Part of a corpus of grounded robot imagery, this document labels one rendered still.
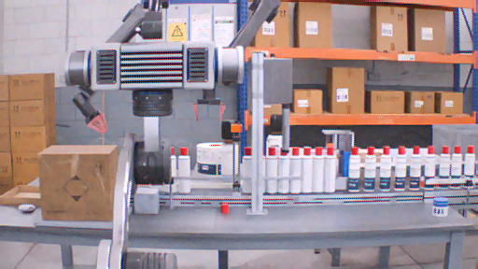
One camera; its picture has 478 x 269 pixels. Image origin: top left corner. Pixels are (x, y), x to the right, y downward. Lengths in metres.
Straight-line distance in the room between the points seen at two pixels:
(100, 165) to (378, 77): 5.32
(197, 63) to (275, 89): 0.66
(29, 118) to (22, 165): 0.47
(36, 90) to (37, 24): 1.68
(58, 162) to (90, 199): 0.19
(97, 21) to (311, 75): 2.63
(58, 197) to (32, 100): 3.41
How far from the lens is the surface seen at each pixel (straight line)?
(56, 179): 2.33
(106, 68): 1.88
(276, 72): 2.45
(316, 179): 2.65
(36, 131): 5.71
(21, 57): 7.25
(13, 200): 2.75
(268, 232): 2.24
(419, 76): 7.47
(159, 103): 1.87
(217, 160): 3.04
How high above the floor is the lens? 1.46
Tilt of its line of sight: 7 degrees down
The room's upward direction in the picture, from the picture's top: straight up
